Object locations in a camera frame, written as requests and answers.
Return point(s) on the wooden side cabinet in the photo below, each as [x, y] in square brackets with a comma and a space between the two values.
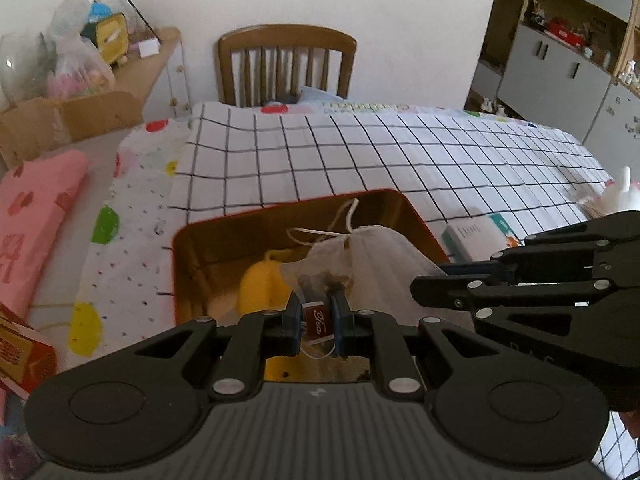
[160, 67]

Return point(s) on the plastic bag with pink contents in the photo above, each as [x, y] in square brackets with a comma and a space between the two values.
[80, 72]

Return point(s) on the orange printed box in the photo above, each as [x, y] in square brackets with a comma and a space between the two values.
[22, 355]

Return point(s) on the cardboard box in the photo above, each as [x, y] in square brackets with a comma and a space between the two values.
[75, 120]

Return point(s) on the white checked tablecloth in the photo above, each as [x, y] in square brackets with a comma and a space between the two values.
[400, 160]

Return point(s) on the yellow rubber duck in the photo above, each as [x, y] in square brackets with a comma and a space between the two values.
[262, 290]

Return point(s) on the yellow tissue holder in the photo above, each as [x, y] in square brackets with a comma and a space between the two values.
[107, 37]

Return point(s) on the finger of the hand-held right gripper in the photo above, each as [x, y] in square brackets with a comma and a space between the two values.
[560, 255]
[500, 296]

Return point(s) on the wooden chair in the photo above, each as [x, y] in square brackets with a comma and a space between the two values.
[287, 45]

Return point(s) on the white wardrobe cabinet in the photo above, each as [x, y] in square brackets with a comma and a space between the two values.
[565, 60]

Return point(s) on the small white box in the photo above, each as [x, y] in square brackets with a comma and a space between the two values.
[149, 48]

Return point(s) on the blue cushion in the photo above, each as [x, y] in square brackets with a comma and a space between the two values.
[317, 96]

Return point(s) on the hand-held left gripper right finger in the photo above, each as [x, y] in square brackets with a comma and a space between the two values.
[337, 320]

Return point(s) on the white plush bunny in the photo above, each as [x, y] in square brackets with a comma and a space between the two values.
[624, 192]

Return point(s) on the pink towel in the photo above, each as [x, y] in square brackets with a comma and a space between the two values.
[35, 215]

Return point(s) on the tea bag with brown tag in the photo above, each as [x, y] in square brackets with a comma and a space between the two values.
[317, 321]

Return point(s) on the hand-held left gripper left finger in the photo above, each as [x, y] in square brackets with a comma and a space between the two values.
[294, 317]

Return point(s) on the bag of cotton swabs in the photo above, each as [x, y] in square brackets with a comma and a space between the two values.
[590, 205]

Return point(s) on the white teal tissue pack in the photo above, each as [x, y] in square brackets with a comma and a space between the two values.
[475, 237]

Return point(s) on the clear glass bowl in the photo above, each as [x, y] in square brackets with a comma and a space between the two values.
[20, 72]

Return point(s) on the red box on shelf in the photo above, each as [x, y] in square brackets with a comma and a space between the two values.
[567, 31]

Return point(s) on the white dotted cloth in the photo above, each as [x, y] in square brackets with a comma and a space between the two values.
[135, 240]

